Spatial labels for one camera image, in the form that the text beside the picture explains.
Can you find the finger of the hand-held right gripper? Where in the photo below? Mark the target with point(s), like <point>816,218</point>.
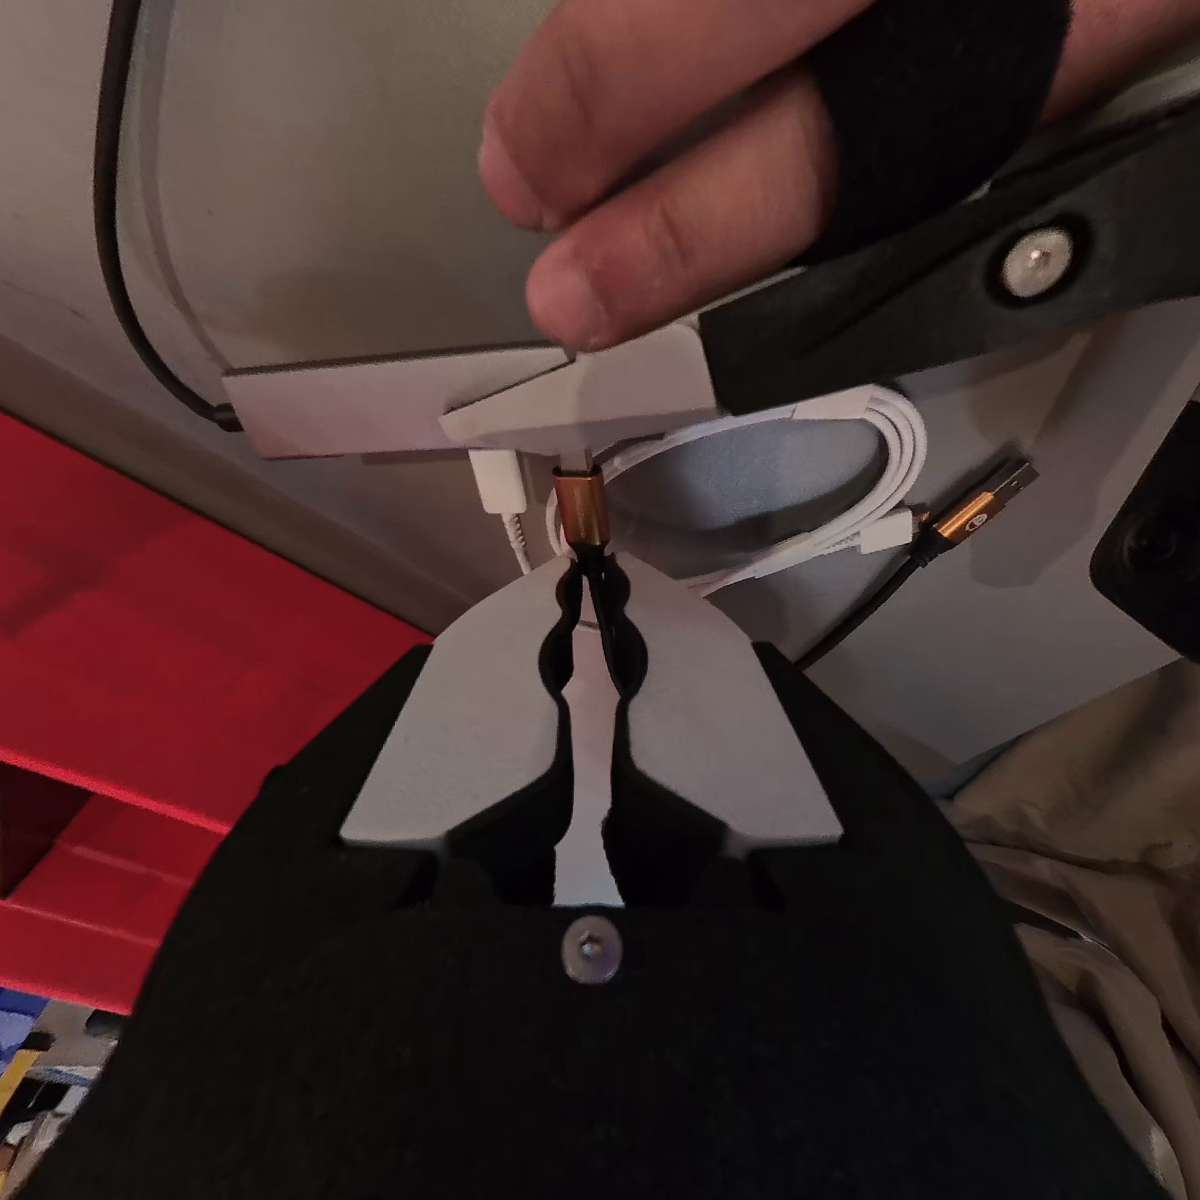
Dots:
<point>609,395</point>

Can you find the beige cloth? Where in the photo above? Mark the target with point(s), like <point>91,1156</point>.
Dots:
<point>1107,843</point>

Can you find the person's right hand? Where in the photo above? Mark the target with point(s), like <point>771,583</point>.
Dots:
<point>656,142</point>

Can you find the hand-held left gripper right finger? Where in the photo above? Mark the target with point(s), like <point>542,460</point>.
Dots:
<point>741,741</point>

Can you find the red plastic bin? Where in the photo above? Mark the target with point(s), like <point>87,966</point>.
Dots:
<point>141,608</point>

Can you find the colourful clutter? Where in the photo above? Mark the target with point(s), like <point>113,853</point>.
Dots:
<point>28,1049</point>

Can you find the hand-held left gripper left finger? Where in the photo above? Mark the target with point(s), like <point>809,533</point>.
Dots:
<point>449,741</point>

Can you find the white power adapter block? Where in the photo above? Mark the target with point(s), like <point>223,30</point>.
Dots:
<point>356,412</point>

